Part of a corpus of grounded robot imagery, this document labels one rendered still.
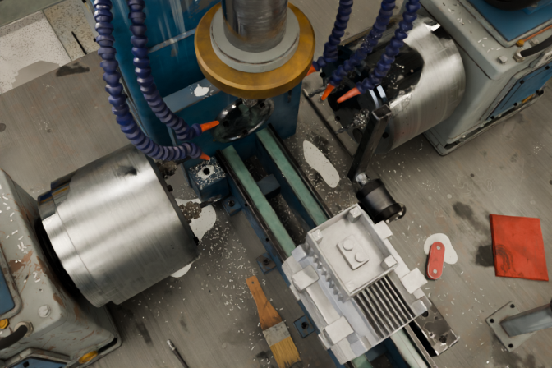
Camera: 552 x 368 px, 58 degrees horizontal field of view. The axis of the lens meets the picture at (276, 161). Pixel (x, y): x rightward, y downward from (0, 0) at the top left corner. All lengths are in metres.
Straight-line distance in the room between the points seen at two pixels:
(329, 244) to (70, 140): 0.76
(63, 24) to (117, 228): 1.36
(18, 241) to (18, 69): 1.28
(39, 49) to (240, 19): 1.51
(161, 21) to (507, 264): 0.91
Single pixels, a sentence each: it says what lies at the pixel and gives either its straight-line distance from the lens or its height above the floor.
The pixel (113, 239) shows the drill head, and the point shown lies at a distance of 0.85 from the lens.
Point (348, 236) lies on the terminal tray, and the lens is 0.86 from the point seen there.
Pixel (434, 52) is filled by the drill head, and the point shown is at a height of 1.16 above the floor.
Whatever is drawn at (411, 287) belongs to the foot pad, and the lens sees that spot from 0.90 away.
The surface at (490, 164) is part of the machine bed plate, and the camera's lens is 1.37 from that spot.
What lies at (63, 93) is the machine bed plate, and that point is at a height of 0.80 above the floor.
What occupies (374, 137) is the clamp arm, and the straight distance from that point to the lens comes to 0.86.
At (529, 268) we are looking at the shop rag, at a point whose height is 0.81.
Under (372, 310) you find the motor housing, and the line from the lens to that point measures 0.86.
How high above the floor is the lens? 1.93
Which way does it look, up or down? 65 degrees down
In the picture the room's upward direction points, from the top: 4 degrees clockwise
